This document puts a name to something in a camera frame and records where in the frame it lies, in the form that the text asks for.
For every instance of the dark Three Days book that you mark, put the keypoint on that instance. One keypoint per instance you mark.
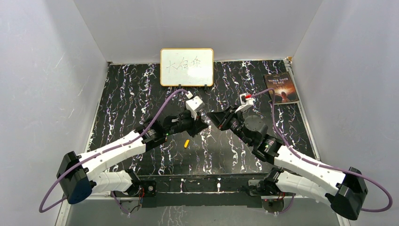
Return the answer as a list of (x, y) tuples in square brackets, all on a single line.
[(283, 86)]

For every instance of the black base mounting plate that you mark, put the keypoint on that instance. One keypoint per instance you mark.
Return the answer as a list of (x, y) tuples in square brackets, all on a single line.
[(208, 190)]

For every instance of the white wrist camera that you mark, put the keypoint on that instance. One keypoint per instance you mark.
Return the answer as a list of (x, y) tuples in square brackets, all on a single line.
[(246, 102), (194, 105)]

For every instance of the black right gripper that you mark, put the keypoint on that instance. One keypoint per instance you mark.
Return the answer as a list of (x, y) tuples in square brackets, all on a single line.
[(222, 119)]

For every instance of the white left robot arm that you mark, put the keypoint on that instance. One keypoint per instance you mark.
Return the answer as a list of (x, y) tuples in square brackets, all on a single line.
[(83, 174)]

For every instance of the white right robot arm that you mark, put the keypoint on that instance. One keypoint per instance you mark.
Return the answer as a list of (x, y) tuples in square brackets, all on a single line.
[(292, 171)]

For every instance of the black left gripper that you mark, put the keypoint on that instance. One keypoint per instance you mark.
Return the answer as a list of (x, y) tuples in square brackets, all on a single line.
[(196, 125)]

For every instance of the yellow pen cap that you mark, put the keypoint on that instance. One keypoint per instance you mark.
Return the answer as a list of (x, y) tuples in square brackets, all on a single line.
[(186, 144)]

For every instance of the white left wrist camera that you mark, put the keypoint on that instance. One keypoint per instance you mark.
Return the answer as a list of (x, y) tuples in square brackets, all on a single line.
[(194, 105)]

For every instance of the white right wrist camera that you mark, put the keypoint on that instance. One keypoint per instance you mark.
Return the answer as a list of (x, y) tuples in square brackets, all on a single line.
[(246, 102)]

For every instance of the white dry-erase board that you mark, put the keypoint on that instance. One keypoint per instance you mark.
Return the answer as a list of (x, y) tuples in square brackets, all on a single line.
[(187, 67)]

